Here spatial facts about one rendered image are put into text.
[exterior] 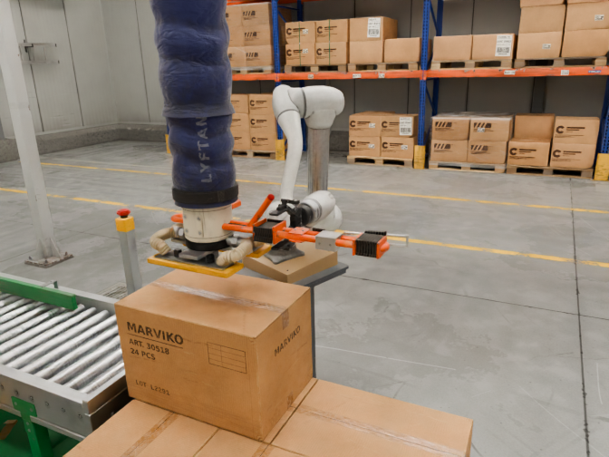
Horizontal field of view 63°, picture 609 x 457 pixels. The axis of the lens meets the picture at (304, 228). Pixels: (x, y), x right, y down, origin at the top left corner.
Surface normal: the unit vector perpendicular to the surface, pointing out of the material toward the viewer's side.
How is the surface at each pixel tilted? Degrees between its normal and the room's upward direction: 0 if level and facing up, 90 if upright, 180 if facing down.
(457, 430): 0
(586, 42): 90
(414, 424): 0
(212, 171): 75
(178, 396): 90
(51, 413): 90
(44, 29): 90
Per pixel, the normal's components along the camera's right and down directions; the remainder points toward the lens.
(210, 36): 0.62, -0.09
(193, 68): 0.20, 0.03
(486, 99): -0.44, 0.29
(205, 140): 0.40, -0.07
